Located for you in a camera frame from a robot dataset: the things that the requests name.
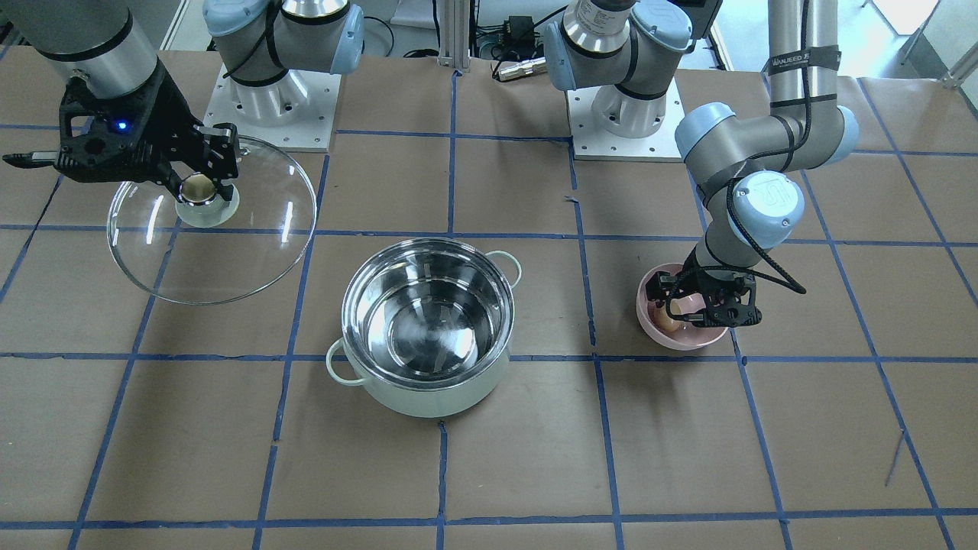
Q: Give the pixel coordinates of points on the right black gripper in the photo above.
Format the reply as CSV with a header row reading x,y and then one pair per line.
x,y
163,121

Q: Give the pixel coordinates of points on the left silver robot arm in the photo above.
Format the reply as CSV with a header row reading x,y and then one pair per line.
x,y
630,50

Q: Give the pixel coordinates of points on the aluminium frame post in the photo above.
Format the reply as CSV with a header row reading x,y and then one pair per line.
x,y
453,26

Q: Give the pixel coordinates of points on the black power adapter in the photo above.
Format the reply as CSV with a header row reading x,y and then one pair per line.
x,y
519,32

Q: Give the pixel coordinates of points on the pink bowl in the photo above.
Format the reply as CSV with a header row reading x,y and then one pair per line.
x,y
668,332

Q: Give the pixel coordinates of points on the pale green electric pot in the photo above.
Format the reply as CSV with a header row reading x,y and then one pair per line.
x,y
425,326

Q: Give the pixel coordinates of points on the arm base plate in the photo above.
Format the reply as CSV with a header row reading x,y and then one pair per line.
x,y
296,113
607,125

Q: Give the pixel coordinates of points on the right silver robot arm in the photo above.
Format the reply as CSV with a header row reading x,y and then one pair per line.
x,y
260,41

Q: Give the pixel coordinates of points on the glass pot lid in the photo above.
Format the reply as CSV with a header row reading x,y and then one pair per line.
x,y
200,248

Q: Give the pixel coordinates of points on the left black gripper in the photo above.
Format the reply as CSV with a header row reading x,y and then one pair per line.
x,y
658,289

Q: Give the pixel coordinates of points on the silver metal cylinder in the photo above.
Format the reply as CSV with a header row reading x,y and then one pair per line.
x,y
513,71

